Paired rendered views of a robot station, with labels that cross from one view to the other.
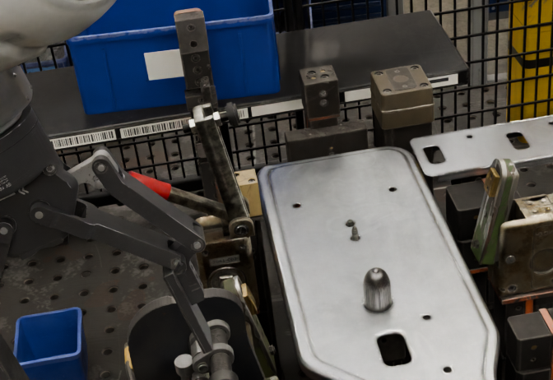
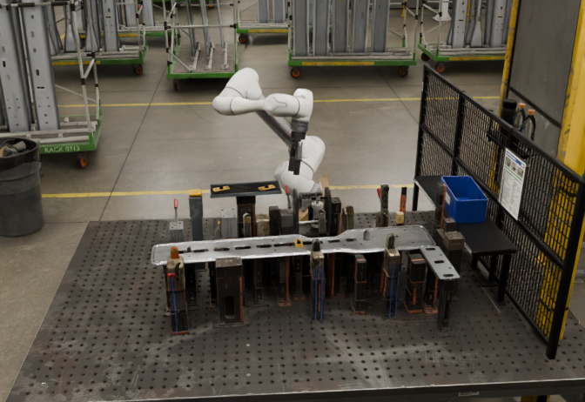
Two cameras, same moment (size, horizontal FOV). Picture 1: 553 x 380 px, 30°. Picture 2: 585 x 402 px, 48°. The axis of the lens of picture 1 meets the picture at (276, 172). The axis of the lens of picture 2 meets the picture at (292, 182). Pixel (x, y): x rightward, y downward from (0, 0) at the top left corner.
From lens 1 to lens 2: 305 cm
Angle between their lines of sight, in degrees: 74
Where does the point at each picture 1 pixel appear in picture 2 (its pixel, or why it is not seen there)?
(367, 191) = (411, 238)
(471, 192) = (417, 257)
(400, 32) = (497, 242)
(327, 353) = (350, 232)
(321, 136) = (439, 233)
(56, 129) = (431, 195)
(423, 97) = (447, 240)
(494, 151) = (433, 257)
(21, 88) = (299, 128)
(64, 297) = not seen: hidden behind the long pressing
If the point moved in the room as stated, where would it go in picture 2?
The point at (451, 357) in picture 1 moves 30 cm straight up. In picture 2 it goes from (347, 245) to (350, 189)
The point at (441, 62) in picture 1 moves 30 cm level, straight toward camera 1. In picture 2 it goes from (476, 247) to (412, 244)
